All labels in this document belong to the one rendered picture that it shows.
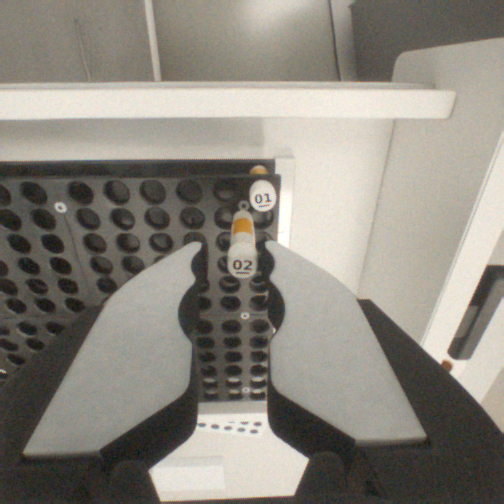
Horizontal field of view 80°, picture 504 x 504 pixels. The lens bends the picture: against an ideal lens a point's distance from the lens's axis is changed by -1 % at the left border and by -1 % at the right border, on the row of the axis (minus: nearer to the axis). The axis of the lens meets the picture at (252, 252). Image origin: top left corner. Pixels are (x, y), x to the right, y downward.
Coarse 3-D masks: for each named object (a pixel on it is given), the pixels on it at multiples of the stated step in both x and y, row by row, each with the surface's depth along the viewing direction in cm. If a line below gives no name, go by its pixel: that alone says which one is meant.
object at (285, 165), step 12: (276, 156) 20; (288, 156) 20; (276, 168) 20; (288, 168) 20; (288, 180) 20; (288, 192) 21; (288, 204) 21; (288, 216) 22; (288, 228) 22; (288, 240) 23
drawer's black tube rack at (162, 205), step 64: (0, 192) 18; (64, 192) 15; (128, 192) 15; (192, 192) 19; (0, 256) 17; (64, 256) 17; (128, 256) 17; (0, 320) 19; (64, 320) 19; (256, 320) 23; (0, 384) 22
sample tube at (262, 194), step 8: (256, 168) 17; (264, 168) 17; (256, 184) 14; (264, 184) 14; (256, 192) 14; (264, 192) 14; (272, 192) 14; (256, 200) 14; (264, 200) 14; (272, 200) 14; (256, 208) 14; (264, 208) 14
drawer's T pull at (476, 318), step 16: (496, 272) 17; (480, 288) 18; (496, 288) 17; (480, 304) 18; (496, 304) 18; (464, 320) 18; (480, 320) 18; (464, 336) 19; (480, 336) 19; (448, 352) 21; (464, 352) 20
